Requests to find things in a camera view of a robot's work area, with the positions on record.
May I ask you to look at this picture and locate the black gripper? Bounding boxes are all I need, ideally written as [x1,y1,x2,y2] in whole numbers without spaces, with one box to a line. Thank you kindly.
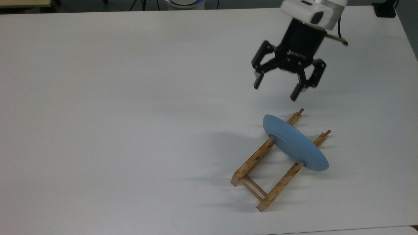
[251,18,327,101]

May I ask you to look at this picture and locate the blue round plate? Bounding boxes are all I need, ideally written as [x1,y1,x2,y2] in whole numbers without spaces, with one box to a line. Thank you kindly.
[263,114,330,172]

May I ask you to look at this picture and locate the wooden plate rack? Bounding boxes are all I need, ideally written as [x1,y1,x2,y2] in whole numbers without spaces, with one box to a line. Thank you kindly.
[231,108,331,212]

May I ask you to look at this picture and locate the black tripod legs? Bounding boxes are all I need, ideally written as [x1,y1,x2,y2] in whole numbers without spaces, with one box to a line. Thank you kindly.
[129,0,147,11]

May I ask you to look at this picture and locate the white adjacent table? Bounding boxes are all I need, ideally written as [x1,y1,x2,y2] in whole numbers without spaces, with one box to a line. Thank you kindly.
[271,225,418,235]

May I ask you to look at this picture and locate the beige wooden table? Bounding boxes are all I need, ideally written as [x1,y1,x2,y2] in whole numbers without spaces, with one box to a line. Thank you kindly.
[0,0,53,8]

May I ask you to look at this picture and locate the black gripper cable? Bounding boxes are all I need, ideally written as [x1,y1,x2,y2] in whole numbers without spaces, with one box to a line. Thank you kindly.
[326,16,349,46]

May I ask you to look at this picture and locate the white robot base blue ring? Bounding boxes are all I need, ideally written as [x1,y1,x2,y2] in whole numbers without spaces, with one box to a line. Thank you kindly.
[163,0,205,10]

